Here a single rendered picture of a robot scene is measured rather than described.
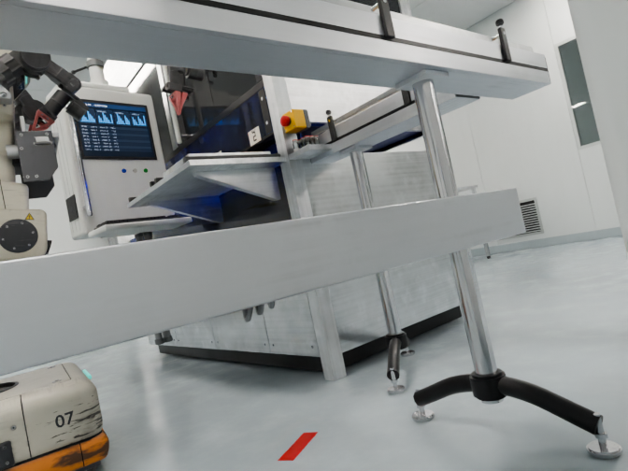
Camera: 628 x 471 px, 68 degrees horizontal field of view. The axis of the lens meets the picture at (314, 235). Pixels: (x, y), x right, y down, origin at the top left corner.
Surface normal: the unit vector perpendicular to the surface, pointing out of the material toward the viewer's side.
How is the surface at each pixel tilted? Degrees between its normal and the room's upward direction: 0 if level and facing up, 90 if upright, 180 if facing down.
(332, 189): 90
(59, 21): 180
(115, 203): 90
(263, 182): 90
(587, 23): 90
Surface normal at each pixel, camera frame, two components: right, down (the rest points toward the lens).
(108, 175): 0.71, -0.18
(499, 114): -0.76, 0.14
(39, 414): 0.52, -0.14
